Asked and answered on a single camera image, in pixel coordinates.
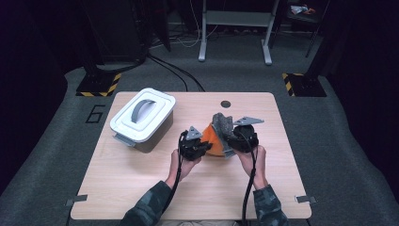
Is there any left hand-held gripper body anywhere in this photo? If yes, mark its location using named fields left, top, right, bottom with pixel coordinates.
left=179, top=125, right=212, bottom=162

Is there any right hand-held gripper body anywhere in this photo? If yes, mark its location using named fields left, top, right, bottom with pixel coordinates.
left=227, top=116, right=265, bottom=154

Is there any orange plush toy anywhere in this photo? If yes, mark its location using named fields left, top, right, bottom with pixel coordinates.
left=200, top=122, right=228, bottom=157

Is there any grey fuzzy cloth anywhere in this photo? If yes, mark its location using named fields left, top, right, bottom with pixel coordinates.
left=211, top=112, right=237, bottom=158

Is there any grey plastic storage box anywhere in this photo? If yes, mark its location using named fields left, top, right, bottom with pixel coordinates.
left=133, top=109, right=174, bottom=154

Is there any white plastic container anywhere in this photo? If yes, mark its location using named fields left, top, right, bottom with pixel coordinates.
left=109, top=88, right=177, bottom=148

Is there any person's left hand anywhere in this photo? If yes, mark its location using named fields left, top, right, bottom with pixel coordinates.
left=168, top=150, right=201, bottom=183

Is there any person's right hand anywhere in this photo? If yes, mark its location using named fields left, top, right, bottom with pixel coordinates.
left=234, top=144, right=268, bottom=189

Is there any black stand base striped edge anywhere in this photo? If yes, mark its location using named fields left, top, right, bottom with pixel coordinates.
left=281, top=73, right=327, bottom=98
left=75, top=72, right=122, bottom=98

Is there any grey tape strip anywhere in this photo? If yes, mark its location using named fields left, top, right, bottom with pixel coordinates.
left=65, top=194, right=88, bottom=207
left=295, top=195, right=317, bottom=204

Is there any thin black metal stand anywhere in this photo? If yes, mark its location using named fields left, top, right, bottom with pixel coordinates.
left=305, top=12, right=326, bottom=58

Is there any dark cabinet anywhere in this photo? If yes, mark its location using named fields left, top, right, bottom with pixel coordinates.
left=83, top=0, right=149, bottom=65

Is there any small colourful clutter on shelf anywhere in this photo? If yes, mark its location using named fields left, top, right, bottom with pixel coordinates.
left=290, top=4, right=316, bottom=16

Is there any left hand-held gripper black cable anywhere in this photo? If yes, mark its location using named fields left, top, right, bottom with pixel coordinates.
left=162, top=131, right=186, bottom=216

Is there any hand-held gripper black cable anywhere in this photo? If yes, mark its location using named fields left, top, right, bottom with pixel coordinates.
left=240, top=131, right=259, bottom=226
left=162, top=131, right=186, bottom=216

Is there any right hand-held gripper black cable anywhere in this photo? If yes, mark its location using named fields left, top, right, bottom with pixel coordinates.
left=240, top=131, right=259, bottom=226

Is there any black floor cable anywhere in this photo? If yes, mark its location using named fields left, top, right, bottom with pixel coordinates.
left=148, top=54, right=206, bottom=92
left=148, top=56, right=189, bottom=92

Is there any white floor cable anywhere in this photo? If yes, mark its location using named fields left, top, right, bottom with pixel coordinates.
left=150, top=0, right=220, bottom=50

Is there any white metal desk frame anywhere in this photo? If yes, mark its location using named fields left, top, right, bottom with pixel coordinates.
left=198, top=0, right=280, bottom=66

